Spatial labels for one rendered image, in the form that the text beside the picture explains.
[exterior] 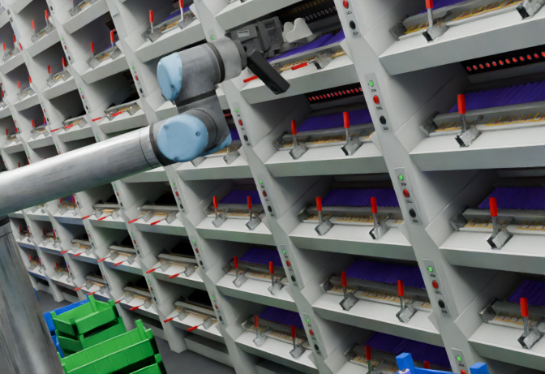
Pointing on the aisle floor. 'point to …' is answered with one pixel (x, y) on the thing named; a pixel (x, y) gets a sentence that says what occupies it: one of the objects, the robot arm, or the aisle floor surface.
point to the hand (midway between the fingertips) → (314, 38)
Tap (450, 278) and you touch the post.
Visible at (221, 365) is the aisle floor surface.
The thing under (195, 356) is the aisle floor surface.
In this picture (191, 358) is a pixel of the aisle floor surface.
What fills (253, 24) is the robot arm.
